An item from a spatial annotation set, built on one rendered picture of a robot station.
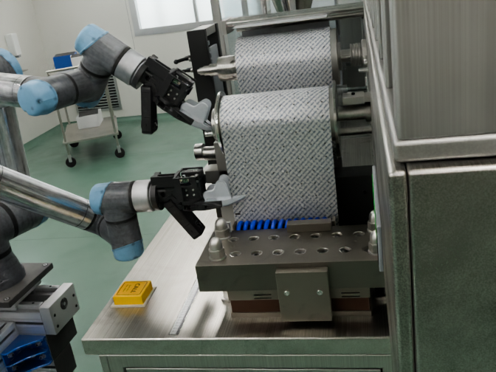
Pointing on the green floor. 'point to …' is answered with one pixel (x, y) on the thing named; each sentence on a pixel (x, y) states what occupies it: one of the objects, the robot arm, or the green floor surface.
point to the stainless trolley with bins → (94, 120)
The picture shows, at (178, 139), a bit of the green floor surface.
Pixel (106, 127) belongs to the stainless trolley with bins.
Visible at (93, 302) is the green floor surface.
